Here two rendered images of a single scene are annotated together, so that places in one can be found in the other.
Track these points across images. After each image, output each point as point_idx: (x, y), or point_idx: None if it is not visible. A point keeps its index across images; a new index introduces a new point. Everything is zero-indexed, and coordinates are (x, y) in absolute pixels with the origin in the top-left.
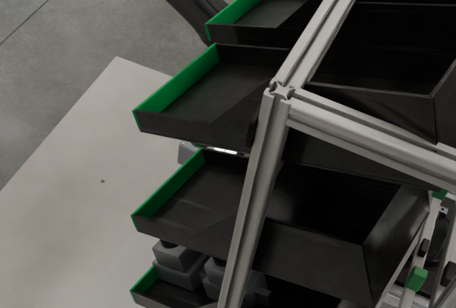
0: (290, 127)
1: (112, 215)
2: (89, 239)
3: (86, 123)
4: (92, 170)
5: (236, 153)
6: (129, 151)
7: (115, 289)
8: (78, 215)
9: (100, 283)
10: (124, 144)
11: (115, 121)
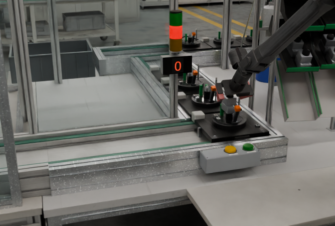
0: None
1: (305, 178)
2: (324, 176)
3: (283, 214)
4: (300, 195)
5: (240, 137)
6: (271, 192)
7: (325, 161)
8: (323, 184)
9: (330, 165)
10: (271, 196)
11: (265, 207)
